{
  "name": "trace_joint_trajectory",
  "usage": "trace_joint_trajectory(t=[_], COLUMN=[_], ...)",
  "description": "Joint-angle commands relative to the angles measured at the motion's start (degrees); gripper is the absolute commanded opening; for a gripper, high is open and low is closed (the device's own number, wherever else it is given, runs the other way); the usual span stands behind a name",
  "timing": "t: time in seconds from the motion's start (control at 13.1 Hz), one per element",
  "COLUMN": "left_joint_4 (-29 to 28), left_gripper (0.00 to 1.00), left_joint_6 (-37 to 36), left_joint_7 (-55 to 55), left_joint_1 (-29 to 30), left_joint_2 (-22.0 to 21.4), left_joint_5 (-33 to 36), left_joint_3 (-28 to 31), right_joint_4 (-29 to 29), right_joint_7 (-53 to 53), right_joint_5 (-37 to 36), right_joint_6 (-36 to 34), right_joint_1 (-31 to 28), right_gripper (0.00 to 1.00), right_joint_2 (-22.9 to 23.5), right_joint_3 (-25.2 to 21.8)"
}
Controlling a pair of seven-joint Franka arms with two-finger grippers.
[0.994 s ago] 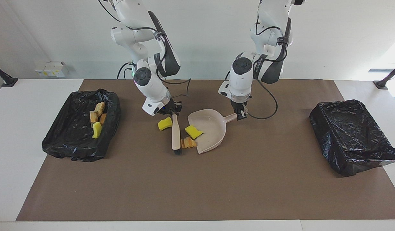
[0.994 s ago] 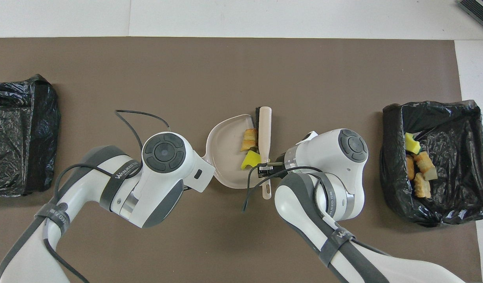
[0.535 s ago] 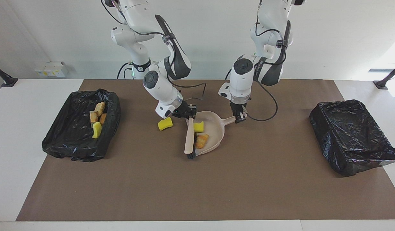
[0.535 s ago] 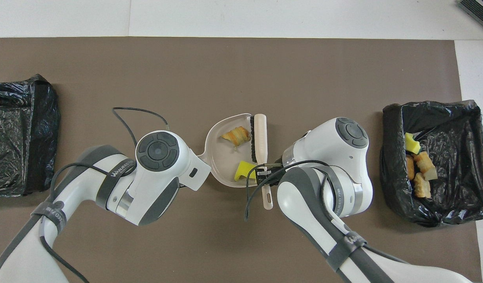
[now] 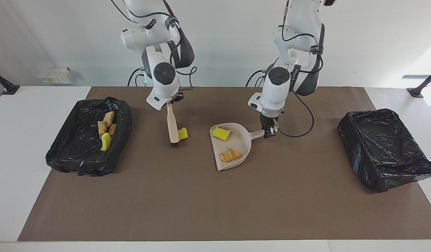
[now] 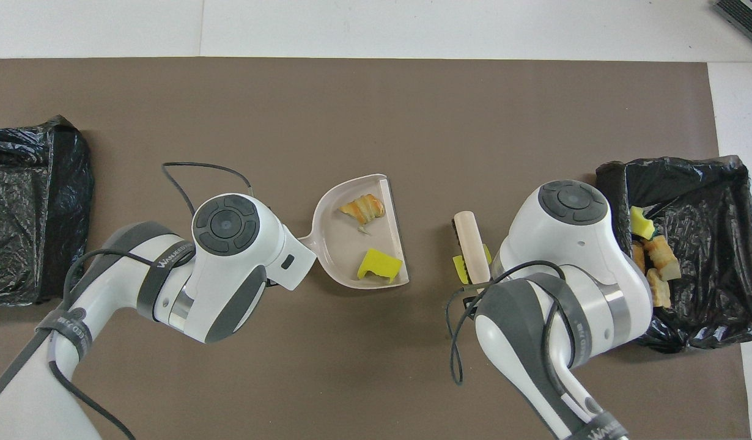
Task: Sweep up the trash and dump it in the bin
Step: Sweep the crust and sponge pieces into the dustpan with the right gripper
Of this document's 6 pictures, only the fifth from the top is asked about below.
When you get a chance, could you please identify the black bag lined bin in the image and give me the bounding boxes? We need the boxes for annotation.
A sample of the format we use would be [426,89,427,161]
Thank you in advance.
[337,108,431,193]
[46,97,132,176]

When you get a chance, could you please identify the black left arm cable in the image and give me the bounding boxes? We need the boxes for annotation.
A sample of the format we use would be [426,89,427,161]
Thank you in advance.
[276,0,325,138]

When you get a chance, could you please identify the black base power cable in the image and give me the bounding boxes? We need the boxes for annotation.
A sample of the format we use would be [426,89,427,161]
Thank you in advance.
[246,69,269,87]
[127,68,143,87]

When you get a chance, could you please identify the beige hand brush black bristles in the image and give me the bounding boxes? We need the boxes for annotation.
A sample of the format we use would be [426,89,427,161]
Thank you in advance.
[166,101,181,147]

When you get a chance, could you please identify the brown table mat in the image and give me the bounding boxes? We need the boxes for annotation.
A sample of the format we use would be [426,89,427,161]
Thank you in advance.
[18,86,431,242]

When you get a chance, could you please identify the black camera stand pole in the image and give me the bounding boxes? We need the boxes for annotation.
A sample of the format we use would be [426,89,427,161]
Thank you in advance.
[0,66,20,95]
[407,68,431,98]

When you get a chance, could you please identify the beige plastic dustpan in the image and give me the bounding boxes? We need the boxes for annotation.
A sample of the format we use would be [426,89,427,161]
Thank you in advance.
[209,122,266,172]

